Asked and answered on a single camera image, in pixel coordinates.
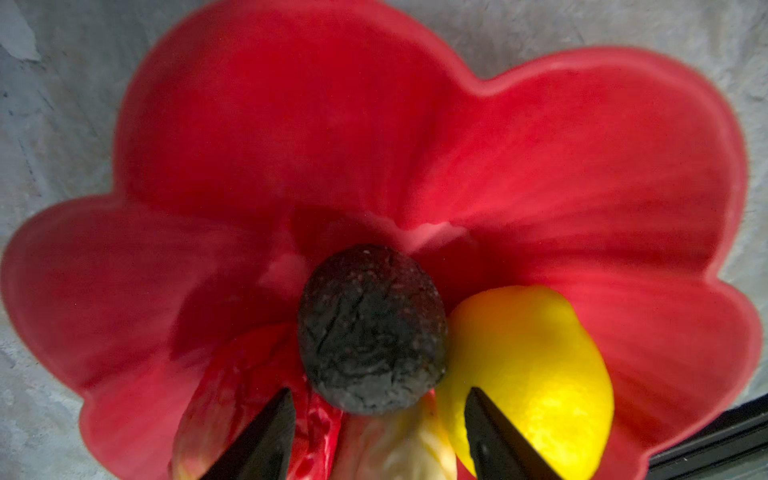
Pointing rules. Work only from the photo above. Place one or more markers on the large yellow lemon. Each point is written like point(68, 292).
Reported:
point(527, 350)

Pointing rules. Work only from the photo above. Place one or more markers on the dark avocado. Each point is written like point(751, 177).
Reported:
point(372, 331)

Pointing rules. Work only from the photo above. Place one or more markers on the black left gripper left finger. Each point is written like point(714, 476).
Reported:
point(263, 449)

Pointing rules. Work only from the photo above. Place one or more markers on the red apple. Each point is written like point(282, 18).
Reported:
point(240, 380)

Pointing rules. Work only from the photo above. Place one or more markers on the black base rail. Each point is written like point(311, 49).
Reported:
point(734, 446)

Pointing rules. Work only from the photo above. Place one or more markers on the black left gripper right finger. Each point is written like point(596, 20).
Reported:
point(498, 450)

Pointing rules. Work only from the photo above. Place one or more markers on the beige garlic bulb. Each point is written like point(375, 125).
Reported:
point(406, 444)

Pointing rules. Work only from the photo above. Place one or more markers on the red flower-shaped fruit bowl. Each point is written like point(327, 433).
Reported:
point(259, 137)

